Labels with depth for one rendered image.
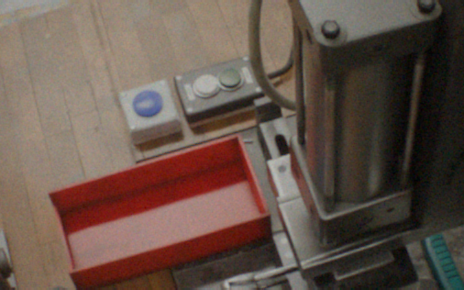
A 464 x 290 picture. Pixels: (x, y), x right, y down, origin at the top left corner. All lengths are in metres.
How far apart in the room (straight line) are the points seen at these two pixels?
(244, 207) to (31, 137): 0.31
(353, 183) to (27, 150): 0.65
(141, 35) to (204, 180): 0.26
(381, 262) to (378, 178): 0.15
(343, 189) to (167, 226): 0.47
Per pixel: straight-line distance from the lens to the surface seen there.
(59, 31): 1.50
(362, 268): 0.98
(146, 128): 1.34
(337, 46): 0.67
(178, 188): 1.32
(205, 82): 1.36
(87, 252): 1.30
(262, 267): 1.26
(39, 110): 1.43
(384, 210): 0.90
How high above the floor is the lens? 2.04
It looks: 58 degrees down
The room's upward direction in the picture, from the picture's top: 8 degrees counter-clockwise
